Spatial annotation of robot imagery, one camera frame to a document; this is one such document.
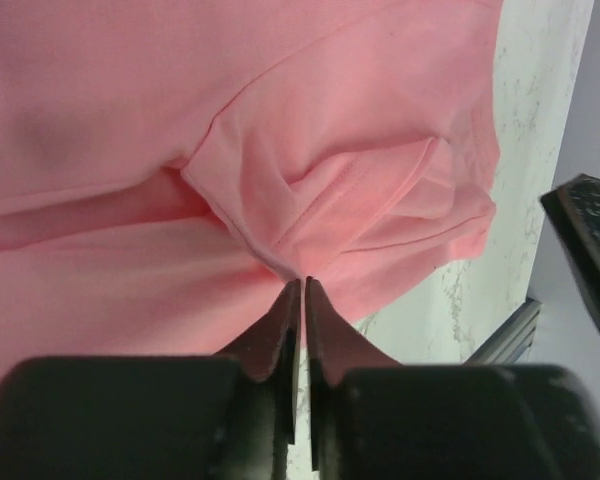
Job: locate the pink t shirt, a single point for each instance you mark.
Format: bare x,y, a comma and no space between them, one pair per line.
166,166

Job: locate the aluminium front rail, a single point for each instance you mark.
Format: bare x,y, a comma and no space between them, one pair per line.
512,340

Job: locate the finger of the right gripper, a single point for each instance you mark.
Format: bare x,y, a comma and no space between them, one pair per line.
573,210

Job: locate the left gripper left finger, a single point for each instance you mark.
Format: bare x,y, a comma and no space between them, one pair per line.
230,415

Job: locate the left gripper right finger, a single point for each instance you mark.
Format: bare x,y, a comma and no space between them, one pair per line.
375,418

